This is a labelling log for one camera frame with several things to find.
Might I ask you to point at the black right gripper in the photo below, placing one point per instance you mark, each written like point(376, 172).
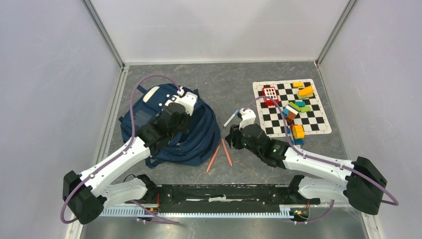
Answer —
point(230, 139)

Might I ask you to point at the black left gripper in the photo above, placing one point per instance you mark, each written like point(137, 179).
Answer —
point(184, 128)

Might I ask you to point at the orange pen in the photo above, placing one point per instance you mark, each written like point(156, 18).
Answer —
point(226, 152)
point(213, 158)

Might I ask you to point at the navy blue student backpack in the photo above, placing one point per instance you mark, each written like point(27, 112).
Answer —
point(192, 148)

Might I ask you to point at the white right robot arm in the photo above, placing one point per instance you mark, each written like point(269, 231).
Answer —
point(358, 182)

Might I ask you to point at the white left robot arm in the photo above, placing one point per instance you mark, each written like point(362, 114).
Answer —
point(88, 193)

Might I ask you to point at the blue and white marker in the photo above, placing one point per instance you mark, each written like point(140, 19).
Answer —
point(231, 118)

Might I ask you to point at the red window toy block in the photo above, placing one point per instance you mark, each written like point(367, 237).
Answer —
point(272, 97)

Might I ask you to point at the checkered chessboard mat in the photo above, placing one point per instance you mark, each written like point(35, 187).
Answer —
point(314, 122)

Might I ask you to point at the pile of coloured toy blocks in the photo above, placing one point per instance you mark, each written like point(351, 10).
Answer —
point(292, 110)

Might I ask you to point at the small toy vehicle blocks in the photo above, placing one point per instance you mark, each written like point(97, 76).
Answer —
point(297, 134)

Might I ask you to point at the yellow flat toy block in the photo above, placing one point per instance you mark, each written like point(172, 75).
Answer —
point(298, 85)

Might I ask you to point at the orange curved toy block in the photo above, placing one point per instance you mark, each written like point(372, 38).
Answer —
point(306, 92)

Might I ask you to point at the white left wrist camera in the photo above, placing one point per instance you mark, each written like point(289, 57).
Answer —
point(188, 101)

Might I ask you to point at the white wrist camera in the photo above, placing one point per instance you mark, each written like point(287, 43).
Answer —
point(188, 101)
point(247, 116)

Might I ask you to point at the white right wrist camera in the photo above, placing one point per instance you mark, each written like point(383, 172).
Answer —
point(247, 116)

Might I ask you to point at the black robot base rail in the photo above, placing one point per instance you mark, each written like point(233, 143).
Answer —
point(223, 198)

